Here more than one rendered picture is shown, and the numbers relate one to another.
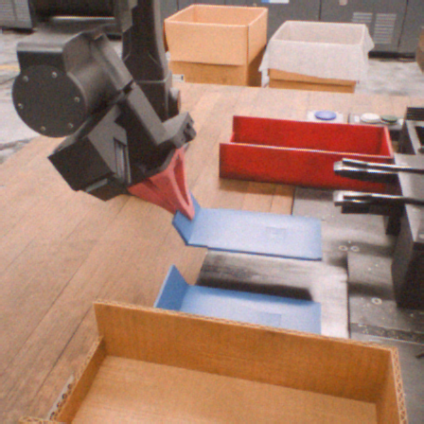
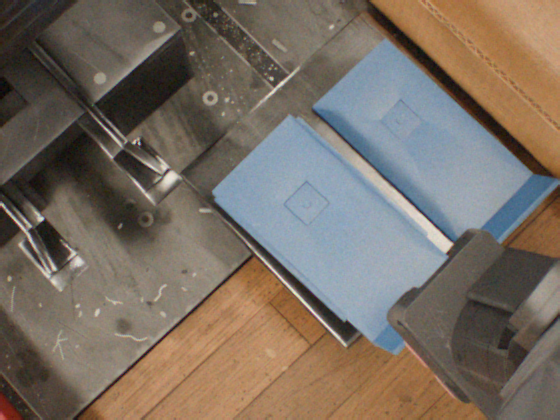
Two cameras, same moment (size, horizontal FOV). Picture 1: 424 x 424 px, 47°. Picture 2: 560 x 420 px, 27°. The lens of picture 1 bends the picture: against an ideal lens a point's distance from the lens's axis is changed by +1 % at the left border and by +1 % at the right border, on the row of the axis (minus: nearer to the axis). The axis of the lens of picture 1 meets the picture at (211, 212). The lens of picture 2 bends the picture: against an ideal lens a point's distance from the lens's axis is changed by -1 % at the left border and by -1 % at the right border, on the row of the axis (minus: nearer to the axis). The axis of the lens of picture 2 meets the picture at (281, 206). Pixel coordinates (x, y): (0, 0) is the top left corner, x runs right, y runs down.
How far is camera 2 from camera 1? 0.71 m
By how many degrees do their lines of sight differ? 69
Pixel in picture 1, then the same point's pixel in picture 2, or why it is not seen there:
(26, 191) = not seen: outside the picture
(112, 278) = not seen: hidden behind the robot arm
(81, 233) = not seen: outside the picture
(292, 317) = (368, 106)
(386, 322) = (233, 63)
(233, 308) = (430, 167)
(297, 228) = (266, 191)
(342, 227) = (93, 267)
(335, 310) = (302, 89)
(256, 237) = (343, 211)
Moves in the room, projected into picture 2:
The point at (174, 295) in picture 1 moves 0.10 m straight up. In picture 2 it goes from (503, 216) to (528, 172)
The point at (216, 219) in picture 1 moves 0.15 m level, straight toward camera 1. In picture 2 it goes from (369, 293) to (502, 99)
